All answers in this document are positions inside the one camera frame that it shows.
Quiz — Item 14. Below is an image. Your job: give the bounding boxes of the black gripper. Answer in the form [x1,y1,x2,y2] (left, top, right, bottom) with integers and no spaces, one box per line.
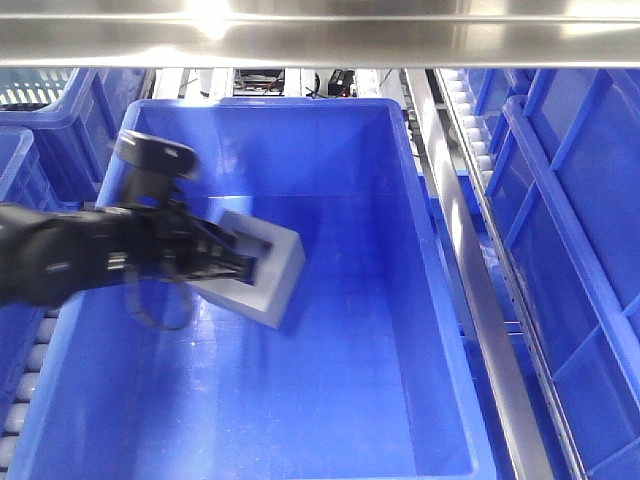
[128,200,257,285]

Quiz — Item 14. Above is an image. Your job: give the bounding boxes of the gray square foam base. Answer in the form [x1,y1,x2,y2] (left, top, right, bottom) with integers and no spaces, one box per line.
[190,210,305,328]

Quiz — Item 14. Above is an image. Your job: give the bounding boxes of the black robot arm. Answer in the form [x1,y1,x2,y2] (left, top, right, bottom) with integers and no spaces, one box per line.
[1,202,256,307]

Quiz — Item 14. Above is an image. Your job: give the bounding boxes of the blue bin far left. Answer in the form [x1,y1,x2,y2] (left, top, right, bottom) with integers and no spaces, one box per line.
[1,67,154,202]

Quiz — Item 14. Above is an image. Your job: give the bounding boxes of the large blue target bin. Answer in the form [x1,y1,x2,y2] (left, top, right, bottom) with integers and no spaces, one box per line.
[2,98,497,479]

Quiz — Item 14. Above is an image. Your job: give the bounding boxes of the blue bin far right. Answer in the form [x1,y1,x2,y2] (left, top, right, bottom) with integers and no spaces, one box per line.
[463,69,639,479]

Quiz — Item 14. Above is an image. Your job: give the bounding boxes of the black cable loop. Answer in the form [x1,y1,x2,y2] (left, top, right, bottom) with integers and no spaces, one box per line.
[124,269,193,332]

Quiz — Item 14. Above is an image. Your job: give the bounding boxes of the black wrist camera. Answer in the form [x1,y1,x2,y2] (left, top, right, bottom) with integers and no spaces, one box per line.
[114,130,198,209]

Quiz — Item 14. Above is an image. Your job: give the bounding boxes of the stainless steel shelf frame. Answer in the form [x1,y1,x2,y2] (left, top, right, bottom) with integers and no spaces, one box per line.
[1,1,639,479]

